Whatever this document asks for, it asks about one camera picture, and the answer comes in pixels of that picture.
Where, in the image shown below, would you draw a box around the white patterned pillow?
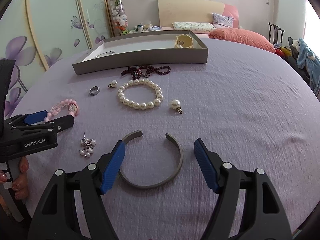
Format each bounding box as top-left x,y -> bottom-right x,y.
172,21 -> 217,34

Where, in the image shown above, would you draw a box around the cream wrist watch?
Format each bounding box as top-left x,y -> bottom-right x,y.
174,34 -> 194,49

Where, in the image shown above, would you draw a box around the dark grey garment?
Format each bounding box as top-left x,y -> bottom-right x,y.
287,37 -> 317,85

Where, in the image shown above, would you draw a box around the pink bed mattress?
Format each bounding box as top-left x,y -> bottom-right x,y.
160,26 -> 210,39

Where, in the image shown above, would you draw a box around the light blue plush garment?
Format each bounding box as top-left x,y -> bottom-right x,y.
296,38 -> 320,93

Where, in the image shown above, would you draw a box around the clear tube of plush toys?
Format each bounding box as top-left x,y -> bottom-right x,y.
109,0 -> 129,37

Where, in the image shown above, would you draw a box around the white pearl bracelet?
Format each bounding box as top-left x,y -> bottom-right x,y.
117,78 -> 164,110

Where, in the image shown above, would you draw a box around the blue floral cushion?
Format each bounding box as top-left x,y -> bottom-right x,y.
211,12 -> 234,28

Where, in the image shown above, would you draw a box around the thin silver bangle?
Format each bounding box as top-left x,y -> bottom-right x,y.
94,51 -> 115,59

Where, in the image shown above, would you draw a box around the floral sliding wardrobe doors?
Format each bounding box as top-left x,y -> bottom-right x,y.
0,0 -> 112,120

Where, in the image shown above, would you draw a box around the large pearl pendant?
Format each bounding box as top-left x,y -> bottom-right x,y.
170,99 -> 184,115

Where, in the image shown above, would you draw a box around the person's left hand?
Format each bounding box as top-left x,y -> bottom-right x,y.
0,156 -> 29,200

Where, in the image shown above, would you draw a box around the dark red bead bracelet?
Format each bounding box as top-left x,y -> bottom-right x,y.
121,65 -> 171,78

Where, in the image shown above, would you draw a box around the dark wooden chair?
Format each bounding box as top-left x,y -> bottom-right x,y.
269,22 -> 285,44

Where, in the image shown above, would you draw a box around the pearl cluster earring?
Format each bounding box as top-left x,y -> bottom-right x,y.
79,132 -> 97,158

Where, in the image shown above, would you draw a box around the cream and pink headboard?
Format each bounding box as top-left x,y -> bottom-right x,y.
157,0 -> 239,29

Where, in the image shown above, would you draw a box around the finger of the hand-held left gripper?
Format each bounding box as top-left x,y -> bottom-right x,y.
11,114 -> 75,136
4,110 -> 48,126

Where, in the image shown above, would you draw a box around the purple bedspread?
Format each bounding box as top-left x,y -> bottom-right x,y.
10,31 -> 320,240

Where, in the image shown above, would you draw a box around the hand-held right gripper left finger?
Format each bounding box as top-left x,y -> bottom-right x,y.
27,140 -> 126,240

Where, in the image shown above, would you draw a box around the grey cardboard tray box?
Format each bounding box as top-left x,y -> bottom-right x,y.
72,30 -> 209,76

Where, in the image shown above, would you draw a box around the pink bead bracelet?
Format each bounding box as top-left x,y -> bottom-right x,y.
44,99 -> 80,124

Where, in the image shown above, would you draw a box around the grey metal cuff bangle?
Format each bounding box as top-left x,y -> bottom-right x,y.
118,130 -> 184,189

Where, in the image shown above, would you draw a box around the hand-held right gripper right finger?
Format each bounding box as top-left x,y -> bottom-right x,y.
193,138 -> 293,240

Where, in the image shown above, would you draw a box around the colourful toys pile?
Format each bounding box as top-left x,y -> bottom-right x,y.
275,44 -> 293,58

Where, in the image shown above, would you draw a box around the folded coral quilt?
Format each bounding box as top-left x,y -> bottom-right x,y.
208,27 -> 277,54

